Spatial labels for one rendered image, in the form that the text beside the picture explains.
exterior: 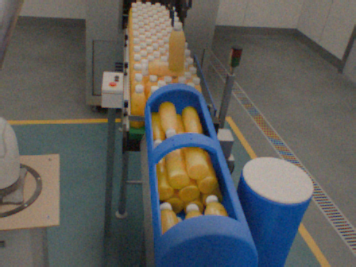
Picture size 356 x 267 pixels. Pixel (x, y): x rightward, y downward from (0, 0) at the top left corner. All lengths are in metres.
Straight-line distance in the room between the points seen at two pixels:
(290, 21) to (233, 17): 1.00
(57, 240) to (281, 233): 1.51
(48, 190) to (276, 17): 5.73
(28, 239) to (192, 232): 0.64
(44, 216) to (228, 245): 0.62
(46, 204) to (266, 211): 0.79
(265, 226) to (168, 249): 0.62
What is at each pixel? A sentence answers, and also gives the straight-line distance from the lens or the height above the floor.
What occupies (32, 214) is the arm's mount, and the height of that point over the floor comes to 1.01.
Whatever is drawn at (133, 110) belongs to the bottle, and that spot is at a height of 1.00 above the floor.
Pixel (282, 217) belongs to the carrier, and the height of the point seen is 0.96.
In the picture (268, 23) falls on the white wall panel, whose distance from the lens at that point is 6.76.
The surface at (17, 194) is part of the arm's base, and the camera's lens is 1.45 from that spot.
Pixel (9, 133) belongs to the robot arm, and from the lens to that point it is 1.36.
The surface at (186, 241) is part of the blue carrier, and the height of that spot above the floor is 1.20.
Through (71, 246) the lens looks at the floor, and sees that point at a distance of 2.63.
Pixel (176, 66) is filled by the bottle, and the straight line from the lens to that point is 1.82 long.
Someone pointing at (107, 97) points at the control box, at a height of 1.06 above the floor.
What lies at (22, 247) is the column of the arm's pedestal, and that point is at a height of 0.86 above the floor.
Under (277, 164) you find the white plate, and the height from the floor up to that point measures 1.04.
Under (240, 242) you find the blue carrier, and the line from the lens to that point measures 1.10.
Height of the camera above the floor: 1.98
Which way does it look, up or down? 33 degrees down
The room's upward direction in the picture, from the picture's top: 8 degrees clockwise
